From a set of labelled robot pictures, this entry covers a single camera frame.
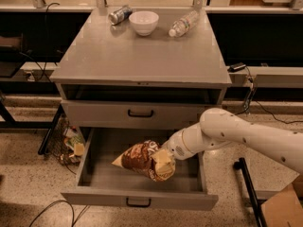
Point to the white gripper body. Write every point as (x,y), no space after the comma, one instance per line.
(175,146)

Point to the black power adapter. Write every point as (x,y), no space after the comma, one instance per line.
(236,67)

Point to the brown chip bag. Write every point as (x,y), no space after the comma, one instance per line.
(138,158)

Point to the wire basket with trash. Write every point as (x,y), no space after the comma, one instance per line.
(65,144)

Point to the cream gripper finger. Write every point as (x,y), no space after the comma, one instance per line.
(164,163)

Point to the cardboard box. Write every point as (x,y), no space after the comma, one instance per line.
(285,208)

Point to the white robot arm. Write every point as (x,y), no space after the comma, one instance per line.
(217,128)

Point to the grey drawer cabinet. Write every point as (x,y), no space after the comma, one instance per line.
(106,63)

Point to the clear plastic water bottle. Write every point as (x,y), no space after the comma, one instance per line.
(183,25)

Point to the closed grey middle drawer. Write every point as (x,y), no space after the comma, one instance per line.
(132,115)

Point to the white bowl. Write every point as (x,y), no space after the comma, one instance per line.
(144,22)

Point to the black metal stand leg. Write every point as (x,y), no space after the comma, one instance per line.
(259,217)

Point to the silver soda can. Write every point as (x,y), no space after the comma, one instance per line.
(118,16)

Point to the open grey bottom drawer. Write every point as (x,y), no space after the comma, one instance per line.
(99,182)

